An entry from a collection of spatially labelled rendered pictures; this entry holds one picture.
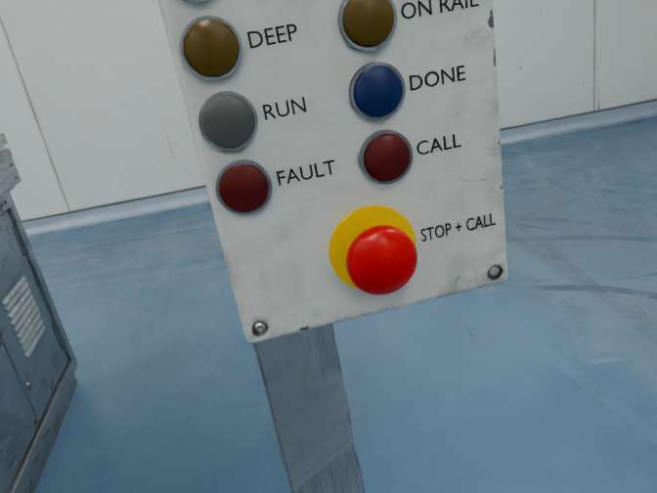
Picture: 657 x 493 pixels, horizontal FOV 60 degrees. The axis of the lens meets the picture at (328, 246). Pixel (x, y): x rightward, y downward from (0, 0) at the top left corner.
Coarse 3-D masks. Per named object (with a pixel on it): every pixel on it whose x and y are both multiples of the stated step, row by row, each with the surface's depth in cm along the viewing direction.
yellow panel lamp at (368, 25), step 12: (360, 0) 28; (372, 0) 28; (384, 0) 28; (348, 12) 28; (360, 12) 28; (372, 12) 28; (384, 12) 28; (348, 24) 28; (360, 24) 28; (372, 24) 28; (384, 24) 28; (348, 36) 29; (360, 36) 28; (372, 36) 29; (384, 36) 29
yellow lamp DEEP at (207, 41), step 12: (204, 24) 27; (216, 24) 27; (192, 36) 27; (204, 36) 27; (216, 36) 27; (228, 36) 27; (192, 48) 27; (204, 48) 27; (216, 48) 27; (228, 48) 28; (192, 60) 27; (204, 60) 27; (216, 60) 28; (228, 60) 28; (204, 72) 28; (216, 72) 28
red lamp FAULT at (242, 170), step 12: (240, 168) 30; (252, 168) 30; (228, 180) 30; (240, 180) 30; (252, 180) 30; (264, 180) 30; (228, 192) 30; (240, 192) 30; (252, 192) 30; (264, 192) 30; (228, 204) 30; (240, 204) 30; (252, 204) 30
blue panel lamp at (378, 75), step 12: (372, 72) 29; (384, 72) 29; (396, 72) 30; (360, 84) 29; (372, 84) 29; (384, 84) 29; (396, 84) 30; (360, 96) 30; (372, 96) 30; (384, 96) 30; (396, 96) 30; (360, 108) 30; (372, 108) 30; (384, 108) 30
